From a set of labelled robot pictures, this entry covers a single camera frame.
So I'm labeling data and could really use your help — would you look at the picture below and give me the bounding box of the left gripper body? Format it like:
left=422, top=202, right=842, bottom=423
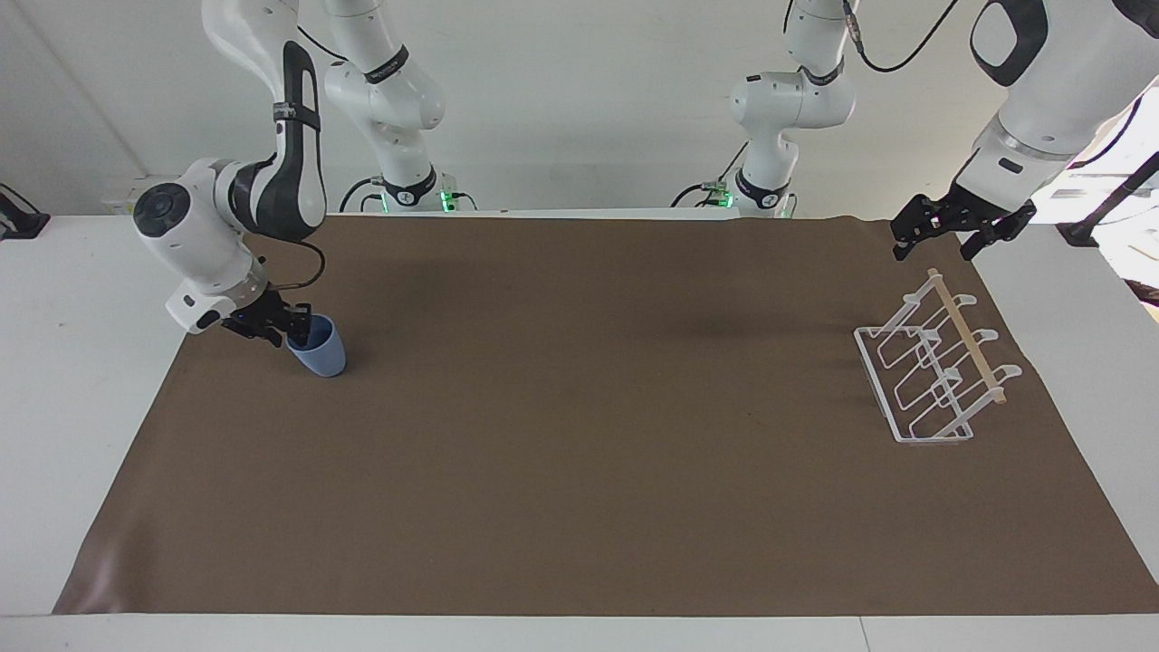
left=938, top=184, right=1017, bottom=231

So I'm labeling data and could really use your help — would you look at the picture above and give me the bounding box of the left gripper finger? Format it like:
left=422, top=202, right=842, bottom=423
left=890, top=194, right=953, bottom=264
left=960, top=201, right=1039, bottom=263

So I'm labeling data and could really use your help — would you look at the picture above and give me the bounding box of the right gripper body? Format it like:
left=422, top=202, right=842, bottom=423
left=221, top=292, right=276, bottom=340

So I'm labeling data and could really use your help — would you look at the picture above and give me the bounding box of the blue cup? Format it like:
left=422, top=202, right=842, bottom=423
left=285, top=314, right=348, bottom=379

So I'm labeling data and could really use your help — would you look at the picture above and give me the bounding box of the black stand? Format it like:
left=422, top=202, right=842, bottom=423
left=0, top=184, right=52, bottom=242
left=1058, top=152, right=1159, bottom=248

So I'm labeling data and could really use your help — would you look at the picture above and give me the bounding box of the black cable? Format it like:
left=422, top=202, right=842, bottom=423
left=1067, top=94, right=1145, bottom=171
left=259, top=235, right=327, bottom=296
left=339, top=176, right=385, bottom=215
left=671, top=140, right=751, bottom=208
left=296, top=24, right=352, bottom=64
left=842, top=0, right=962, bottom=74

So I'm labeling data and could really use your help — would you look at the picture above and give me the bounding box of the white wire cup holder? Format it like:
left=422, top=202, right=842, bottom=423
left=854, top=268, right=1024, bottom=446

